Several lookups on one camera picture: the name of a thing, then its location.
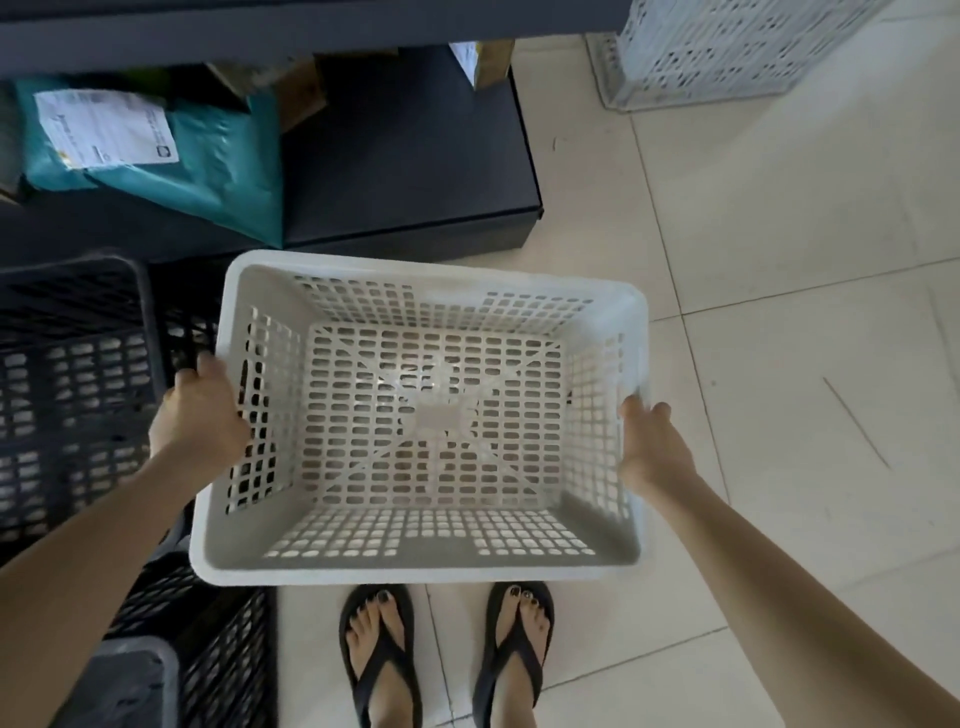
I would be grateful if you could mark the person's left hand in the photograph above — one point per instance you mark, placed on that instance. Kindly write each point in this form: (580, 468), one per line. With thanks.
(199, 427)

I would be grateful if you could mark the person's right hand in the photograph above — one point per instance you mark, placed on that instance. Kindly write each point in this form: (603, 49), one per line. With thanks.
(656, 454)

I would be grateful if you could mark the black plastic basket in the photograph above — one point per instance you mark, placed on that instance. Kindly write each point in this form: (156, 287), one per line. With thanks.
(75, 270)
(225, 600)

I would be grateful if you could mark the white plastic basket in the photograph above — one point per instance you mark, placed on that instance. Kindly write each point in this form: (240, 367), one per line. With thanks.
(442, 420)
(712, 86)

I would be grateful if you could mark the person's left forearm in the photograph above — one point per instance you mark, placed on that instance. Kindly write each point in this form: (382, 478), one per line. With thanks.
(75, 585)

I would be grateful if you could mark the person's right forearm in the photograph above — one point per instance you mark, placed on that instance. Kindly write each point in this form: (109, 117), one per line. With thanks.
(810, 615)

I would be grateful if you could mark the person's right leg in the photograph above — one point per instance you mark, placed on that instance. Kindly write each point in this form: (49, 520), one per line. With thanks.
(525, 622)

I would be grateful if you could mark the person's leg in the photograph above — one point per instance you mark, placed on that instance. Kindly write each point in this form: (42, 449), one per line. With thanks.
(371, 637)
(525, 622)

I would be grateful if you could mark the person's left leg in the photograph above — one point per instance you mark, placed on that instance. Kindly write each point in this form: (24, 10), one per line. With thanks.
(371, 637)

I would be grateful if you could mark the teal parcel bag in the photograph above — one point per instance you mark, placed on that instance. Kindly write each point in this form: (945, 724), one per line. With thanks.
(202, 180)

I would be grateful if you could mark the black flip-flop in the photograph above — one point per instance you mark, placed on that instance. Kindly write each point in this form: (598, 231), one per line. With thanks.
(405, 622)
(487, 675)

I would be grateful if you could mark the open brown cardboard box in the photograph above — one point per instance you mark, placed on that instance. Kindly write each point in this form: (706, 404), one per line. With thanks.
(292, 90)

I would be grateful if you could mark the dark blue metal shelf rack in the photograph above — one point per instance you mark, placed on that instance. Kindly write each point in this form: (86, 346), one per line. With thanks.
(412, 150)

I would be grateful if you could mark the brown white cardboard box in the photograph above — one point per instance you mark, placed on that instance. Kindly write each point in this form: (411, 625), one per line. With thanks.
(487, 60)

